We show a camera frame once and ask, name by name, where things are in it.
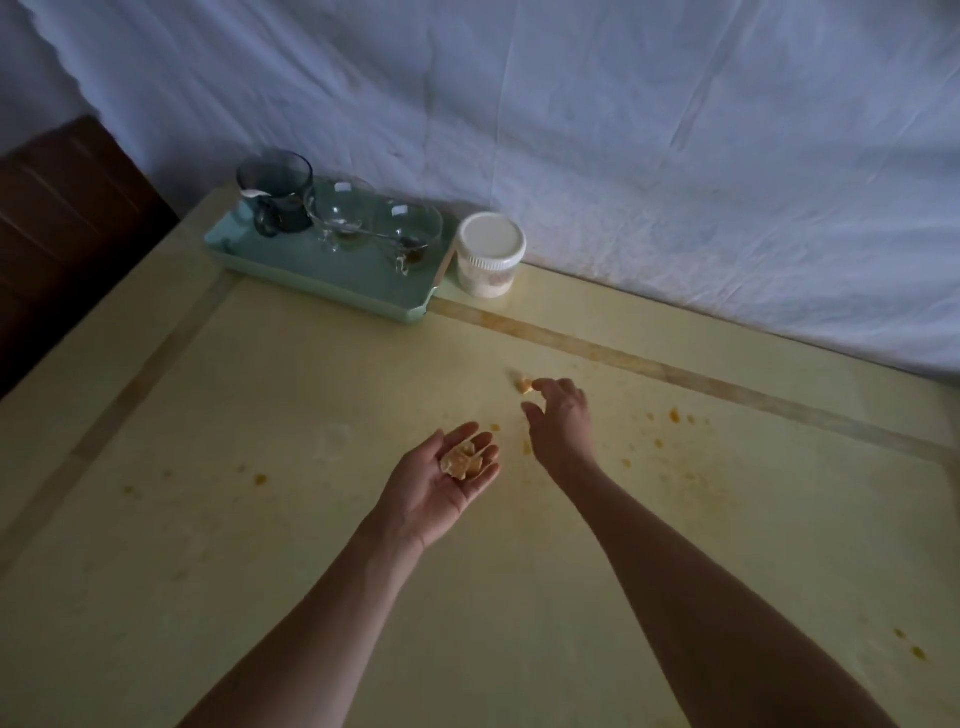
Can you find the brown wooden chair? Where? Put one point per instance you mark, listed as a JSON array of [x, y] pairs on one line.
[[67, 240]]

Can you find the person's right forearm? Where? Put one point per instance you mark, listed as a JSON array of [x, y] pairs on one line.
[[712, 622]]

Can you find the dark glass mug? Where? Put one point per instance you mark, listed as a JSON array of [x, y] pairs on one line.
[[281, 187]]

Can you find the peanut shells handful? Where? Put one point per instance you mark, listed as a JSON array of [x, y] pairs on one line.
[[461, 461]]

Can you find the white wall cloth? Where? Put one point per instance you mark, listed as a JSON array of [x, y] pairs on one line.
[[600, 150]]

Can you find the small bread piece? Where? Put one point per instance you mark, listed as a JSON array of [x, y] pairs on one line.
[[526, 385]]

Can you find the clear glass cup brown residue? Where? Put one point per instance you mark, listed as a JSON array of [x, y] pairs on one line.
[[412, 225]]

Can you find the mint green tray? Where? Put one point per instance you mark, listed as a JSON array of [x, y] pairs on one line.
[[300, 270]]

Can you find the person's left hand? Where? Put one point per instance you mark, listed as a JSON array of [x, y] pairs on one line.
[[420, 495]]

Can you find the white lidded jar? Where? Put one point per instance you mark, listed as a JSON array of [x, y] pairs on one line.
[[491, 251]]

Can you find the yellow dining table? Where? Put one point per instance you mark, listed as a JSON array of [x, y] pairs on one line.
[[300, 420]]

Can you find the person's right hand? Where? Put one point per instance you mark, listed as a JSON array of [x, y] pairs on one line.
[[564, 435]]

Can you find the person's left forearm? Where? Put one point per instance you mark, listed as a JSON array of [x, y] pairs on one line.
[[315, 645]]

